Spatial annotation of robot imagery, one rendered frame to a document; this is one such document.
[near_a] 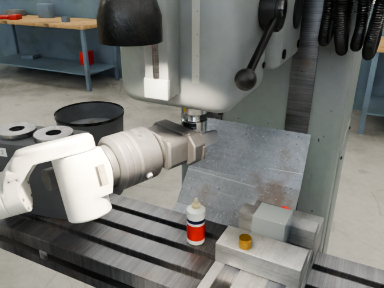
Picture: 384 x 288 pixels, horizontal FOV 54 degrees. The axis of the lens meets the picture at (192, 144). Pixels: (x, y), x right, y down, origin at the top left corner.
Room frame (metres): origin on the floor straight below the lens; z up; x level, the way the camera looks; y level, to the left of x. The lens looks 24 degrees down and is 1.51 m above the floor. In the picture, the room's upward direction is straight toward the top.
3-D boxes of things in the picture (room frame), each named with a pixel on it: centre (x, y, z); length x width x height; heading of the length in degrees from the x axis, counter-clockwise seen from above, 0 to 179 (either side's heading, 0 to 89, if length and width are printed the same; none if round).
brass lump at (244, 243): (0.53, -0.09, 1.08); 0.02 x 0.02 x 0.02
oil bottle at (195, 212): (0.68, -0.01, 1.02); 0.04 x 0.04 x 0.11
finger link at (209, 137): (0.62, -0.03, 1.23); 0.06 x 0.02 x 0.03; 133
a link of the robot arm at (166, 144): (0.58, 0.06, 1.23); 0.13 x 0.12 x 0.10; 43
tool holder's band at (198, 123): (0.65, 0.00, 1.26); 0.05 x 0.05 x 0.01
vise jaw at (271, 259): (0.53, -0.12, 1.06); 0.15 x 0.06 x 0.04; 62
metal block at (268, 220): (0.58, -0.15, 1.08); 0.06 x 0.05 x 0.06; 62
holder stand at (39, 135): (0.84, 0.37, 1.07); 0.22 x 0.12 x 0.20; 75
